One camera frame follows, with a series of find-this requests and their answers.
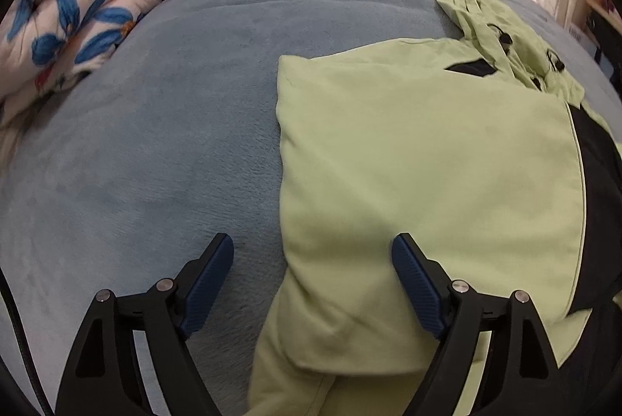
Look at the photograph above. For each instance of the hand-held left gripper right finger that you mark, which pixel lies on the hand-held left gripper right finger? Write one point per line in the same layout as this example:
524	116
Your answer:
420	285

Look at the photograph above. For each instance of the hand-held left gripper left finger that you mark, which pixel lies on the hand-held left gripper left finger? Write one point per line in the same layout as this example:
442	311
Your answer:
206	285

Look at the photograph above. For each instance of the green and black hooded jacket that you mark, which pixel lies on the green and black hooded jacket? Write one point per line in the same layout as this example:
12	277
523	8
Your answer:
413	129

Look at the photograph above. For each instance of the blue-grey bed blanket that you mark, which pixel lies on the blue-grey bed blanket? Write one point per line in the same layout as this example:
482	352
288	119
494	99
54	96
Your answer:
170	129

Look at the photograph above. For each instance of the white cardboard box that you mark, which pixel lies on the white cardboard box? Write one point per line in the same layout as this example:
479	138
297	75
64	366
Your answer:
576	32

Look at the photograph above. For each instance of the floral quilt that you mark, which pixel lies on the floral quilt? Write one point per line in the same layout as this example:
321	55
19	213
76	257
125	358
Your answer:
87	8

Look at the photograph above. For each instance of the black bag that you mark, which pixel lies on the black bag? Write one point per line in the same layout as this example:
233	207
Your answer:
610	42

